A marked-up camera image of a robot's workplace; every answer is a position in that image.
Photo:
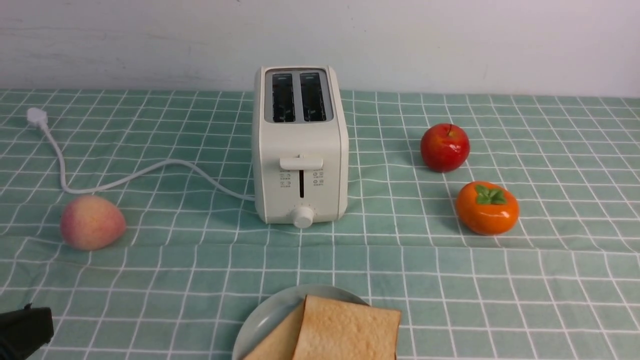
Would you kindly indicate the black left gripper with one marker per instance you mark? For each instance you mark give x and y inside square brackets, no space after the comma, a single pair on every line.
[25,331]

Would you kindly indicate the toast slice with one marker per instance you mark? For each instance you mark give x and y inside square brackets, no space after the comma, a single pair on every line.
[342,330]
[280,343]

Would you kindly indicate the pink peach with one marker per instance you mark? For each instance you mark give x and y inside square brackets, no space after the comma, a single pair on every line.
[91,222]

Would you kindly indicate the light green plate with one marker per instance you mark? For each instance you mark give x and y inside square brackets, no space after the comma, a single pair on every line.
[274,309]

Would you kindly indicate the white two-slot toaster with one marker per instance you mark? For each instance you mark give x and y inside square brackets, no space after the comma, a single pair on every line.
[300,146]

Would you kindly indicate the red apple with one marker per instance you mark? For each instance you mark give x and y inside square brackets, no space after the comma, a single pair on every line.
[444,147]

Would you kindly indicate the orange persimmon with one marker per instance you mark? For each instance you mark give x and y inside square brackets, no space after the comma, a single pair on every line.
[486,208]

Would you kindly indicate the green checkered tablecloth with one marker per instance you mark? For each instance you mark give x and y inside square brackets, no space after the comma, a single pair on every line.
[194,262]

